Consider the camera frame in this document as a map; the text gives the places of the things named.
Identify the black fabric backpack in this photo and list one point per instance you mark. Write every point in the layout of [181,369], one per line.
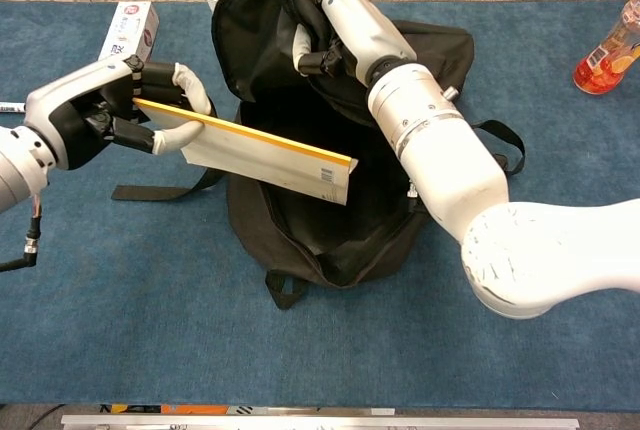
[310,235]

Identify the blue felt table cover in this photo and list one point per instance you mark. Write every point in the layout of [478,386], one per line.
[150,325]

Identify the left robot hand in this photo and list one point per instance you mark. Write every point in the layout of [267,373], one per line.
[75,95]

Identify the white pink toothpaste box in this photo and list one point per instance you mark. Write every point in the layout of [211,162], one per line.
[131,32]

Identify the aluminium profile rail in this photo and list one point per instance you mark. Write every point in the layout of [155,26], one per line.
[320,422]

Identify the black marker pen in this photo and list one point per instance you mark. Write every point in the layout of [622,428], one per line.
[10,107]

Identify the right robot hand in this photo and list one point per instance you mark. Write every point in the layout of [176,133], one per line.
[365,25]

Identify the orange drink bottle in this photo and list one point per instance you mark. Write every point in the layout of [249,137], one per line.
[607,60]

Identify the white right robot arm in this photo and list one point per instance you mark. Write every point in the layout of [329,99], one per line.
[460,175]

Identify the white and yellow book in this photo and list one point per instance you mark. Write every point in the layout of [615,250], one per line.
[260,157]

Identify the colourful printed label strip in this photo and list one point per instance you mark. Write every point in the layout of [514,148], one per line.
[200,409]

